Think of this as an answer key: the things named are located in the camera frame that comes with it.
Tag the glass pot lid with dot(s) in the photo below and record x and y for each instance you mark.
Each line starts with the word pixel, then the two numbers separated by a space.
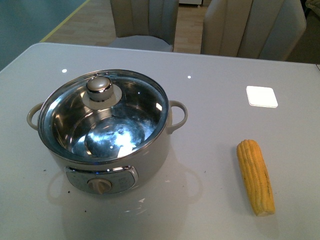
pixel 84 130

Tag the yellow corn cob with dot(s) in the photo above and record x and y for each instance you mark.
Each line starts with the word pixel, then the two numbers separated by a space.
pixel 255 177

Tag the left beige chair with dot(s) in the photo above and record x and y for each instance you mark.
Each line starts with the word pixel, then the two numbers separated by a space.
pixel 144 24

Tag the beige chair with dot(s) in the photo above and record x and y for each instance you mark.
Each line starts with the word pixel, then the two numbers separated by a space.
pixel 254 29
pixel 144 24

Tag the right beige chair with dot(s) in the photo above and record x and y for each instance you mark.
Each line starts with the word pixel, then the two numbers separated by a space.
pixel 254 29

